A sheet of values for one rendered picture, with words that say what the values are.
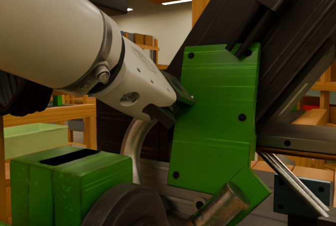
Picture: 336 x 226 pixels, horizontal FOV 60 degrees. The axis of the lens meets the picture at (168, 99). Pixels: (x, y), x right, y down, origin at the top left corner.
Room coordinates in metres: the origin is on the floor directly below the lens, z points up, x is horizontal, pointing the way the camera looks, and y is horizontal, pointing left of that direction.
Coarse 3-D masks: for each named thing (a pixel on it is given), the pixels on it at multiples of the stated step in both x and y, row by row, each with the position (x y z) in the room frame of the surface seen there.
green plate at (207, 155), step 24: (192, 48) 0.45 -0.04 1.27; (216, 48) 0.43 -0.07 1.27; (192, 72) 0.44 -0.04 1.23; (216, 72) 0.42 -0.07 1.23; (240, 72) 0.40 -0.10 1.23; (216, 96) 0.41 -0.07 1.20; (240, 96) 0.39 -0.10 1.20; (192, 120) 0.42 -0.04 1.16; (216, 120) 0.40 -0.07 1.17; (240, 120) 0.38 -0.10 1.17; (192, 144) 0.41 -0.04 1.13; (216, 144) 0.39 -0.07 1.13; (240, 144) 0.37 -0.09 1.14; (192, 168) 0.40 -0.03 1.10; (216, 168) 0.38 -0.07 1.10; (240, 168) 0.37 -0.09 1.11
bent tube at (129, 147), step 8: (168, 80) 0.40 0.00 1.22; (176, 80) 0.43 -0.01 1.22; (176, 88) 0.40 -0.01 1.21; (184, 88) 0.43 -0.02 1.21; (176, 96) 0.39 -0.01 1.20; (184, 96) 0.40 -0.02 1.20; (192, 104) 0.42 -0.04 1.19; (136, 120) 0.42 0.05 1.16; (128, 128) 0.43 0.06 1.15; (136, 128) 0.42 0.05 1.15; (144, 128) 0.42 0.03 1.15; (128, 136) 0.42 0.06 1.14; (136, 136) 0.42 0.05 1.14; (144, 136) 0.43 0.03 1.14; (128, 144) 0.42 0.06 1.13; (136, 144) 0.42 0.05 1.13; (120, 152) 0.43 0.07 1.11; (128, 152) 0.42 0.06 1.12; (136, 152) 0.42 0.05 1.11; (136, 160) 0.42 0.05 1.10; (136, 168) 0.42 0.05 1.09; (136, 176) 0.41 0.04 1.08; (144, 184) 0.41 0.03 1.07; (168, 224) 0.37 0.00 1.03
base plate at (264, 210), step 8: (264, 176) 0.94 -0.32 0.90; (272, 176) 0.94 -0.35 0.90; (272, 184) 0.87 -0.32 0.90; (272, 192) 0.81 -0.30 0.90; (264, 200) 0.75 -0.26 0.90; (272, 200) 0.75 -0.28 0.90; (256, 208) 0.71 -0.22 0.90; (264, 208) 0.71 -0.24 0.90; (272, 208) 0.71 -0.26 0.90; (248, 216) 0.66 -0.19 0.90; (256, 216) 0.66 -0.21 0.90; (264, 216) 0.66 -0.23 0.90; (272, 216) 0.66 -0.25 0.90; (280, 216) 0.66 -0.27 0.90; (240, 224) 0.63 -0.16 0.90; (248, 224) 0.63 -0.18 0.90; (256, 224) 0.63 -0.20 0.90; (264, 224) 0.63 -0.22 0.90; (272, 224) 0.63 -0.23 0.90; (280, 224) 0.63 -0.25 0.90
